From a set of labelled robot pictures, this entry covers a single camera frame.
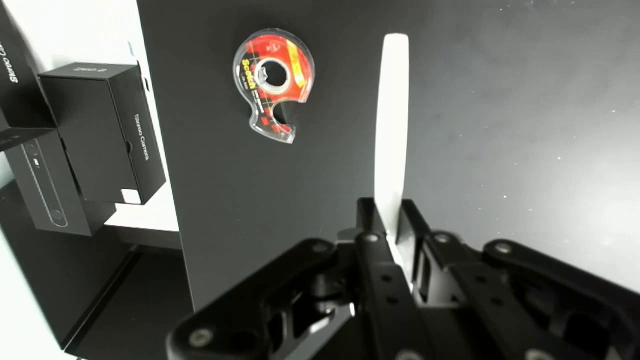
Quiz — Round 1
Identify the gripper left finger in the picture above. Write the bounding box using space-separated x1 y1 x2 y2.
166 197 437 360

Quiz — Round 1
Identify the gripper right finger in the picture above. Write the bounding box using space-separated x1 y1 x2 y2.
398 199 640 360

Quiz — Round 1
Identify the clear tape dispenser with red roll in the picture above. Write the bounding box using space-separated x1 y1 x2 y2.
232 28 316 144

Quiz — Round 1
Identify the stack of black boxes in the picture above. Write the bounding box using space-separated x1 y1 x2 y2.
0 2 167 237

